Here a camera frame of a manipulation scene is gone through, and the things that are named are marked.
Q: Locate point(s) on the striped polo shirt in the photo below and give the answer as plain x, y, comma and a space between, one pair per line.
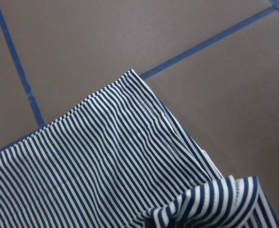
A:
120, 159

